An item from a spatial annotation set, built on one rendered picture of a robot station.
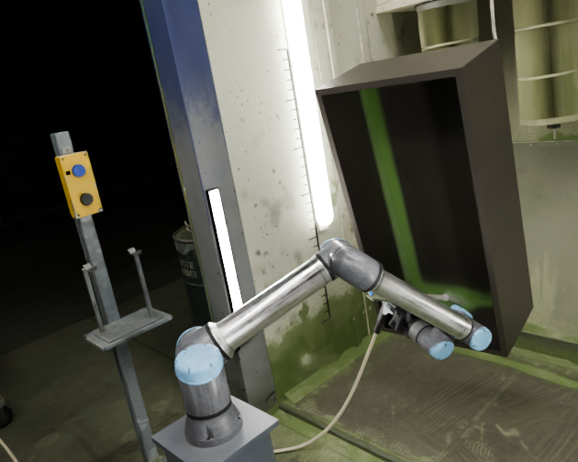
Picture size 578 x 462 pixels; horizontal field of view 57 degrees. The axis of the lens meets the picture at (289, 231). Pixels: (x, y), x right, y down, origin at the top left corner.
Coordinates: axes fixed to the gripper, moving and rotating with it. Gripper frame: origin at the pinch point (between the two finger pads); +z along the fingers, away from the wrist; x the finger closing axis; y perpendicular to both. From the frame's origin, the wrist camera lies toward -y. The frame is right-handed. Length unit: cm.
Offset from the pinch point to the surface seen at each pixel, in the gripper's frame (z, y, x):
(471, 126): -25, -81, -24
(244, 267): 58, 17, -39
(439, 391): -8, 49, 54
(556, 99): 20, -105, 83
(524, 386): -31, 30, 83
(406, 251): 27.1, -12.7, 31.4
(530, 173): 38, -65, 119
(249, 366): 42, 64, -29
